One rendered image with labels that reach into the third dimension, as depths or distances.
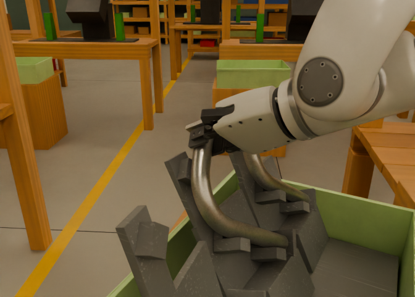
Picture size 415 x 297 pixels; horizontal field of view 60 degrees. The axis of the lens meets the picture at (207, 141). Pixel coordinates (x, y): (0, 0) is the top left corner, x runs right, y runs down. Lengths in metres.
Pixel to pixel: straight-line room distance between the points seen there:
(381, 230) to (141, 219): 0.61
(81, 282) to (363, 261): 1.53
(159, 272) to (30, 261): 1.90
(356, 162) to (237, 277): 1.04
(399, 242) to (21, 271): 1.86
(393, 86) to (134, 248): 0.31
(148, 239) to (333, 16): 0.28
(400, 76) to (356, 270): 0.51
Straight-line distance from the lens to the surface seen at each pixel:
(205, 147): 0.57
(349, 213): 0.88
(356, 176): 1.63
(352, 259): 0.86
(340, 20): 0.36
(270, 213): 0.78
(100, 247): 2.26
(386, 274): 0.86
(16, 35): 5.71
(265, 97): 0.47
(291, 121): 0.45
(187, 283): 0.49
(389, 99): 0.42
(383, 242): 0.90
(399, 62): 0.41
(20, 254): 2.38
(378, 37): 0.35
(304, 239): 0.78
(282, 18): 8.04
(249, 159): 0.67
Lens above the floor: 1.38
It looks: 23 degrees down
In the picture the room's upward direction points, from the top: straight up
